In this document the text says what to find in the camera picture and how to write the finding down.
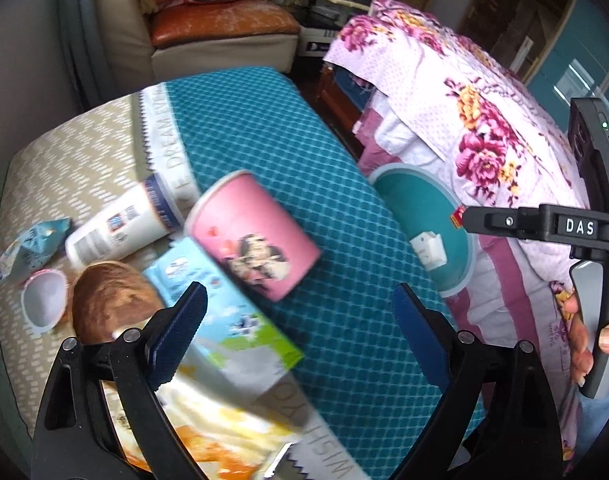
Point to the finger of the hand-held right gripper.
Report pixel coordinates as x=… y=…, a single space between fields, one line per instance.
x=494 y=221

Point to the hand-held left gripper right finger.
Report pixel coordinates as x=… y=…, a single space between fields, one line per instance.
x=424 y=340

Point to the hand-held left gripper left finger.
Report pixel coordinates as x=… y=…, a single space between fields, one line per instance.
x=179 y=330

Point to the blue and green milk carton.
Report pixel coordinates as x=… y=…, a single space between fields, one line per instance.
x=219 y=320

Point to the small white paper box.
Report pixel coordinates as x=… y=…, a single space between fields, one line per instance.
x=429 y=252

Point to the brown round bread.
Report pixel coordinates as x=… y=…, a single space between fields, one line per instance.
x=109 y=300

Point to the teal trash bin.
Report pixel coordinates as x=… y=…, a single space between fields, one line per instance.
x=409 y=200

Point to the yellow snack packet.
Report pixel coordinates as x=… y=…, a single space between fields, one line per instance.
x=209 y=425

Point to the white plastic bottle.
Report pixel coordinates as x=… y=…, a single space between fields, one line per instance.
x=114 y=230

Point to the pink paper cup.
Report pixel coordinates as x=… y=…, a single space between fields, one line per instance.
x=254 y=225

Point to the small red rimmed cup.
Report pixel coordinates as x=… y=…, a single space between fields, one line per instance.
x=44 y=300

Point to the green and silver snack wrapper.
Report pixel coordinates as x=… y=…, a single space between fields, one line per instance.
x=279 y=465

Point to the blue wrapper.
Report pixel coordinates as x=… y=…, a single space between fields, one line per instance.
x=29 y=252

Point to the person's right hand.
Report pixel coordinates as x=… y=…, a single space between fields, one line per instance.
x=578 y=340

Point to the pink floral quilt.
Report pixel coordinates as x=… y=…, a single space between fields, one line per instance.
x=484 y=110

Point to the teal wardrobe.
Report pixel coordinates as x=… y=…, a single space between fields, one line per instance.
x=569 y=75

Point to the blue bed sheet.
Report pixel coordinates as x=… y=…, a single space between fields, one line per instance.
x=352 y=87

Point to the wooden shelf unit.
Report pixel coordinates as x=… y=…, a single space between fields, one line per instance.
x=509 y=20

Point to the teal and beige tablecloth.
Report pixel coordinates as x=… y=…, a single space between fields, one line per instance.
x=264 y=135

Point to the white storage box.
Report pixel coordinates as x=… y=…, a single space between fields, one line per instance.
x=319 y=42

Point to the beige sofa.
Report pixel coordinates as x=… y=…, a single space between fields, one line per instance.
x=209 y=62

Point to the grey upholstered panel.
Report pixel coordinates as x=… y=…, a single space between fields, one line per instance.
x=19 y=85

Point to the grey blue curtain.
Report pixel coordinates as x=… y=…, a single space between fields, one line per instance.
x=84 y=35

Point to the orange seat cushion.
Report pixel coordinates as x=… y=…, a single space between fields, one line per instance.
x=219 y=22

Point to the wooden bed frame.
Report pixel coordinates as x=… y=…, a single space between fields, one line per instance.
x=334 y=102

